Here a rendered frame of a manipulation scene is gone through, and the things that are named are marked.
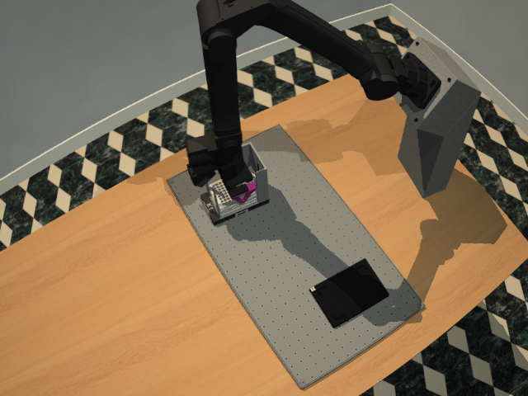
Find white well plate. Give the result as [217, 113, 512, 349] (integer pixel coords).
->
[210, 193, 258, 217]
[209, 166, 257, 213]

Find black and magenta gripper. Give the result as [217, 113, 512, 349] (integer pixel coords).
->
[219, 154, 257, 204]

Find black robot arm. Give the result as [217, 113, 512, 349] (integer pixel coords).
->
[186, 0, 441, 188]

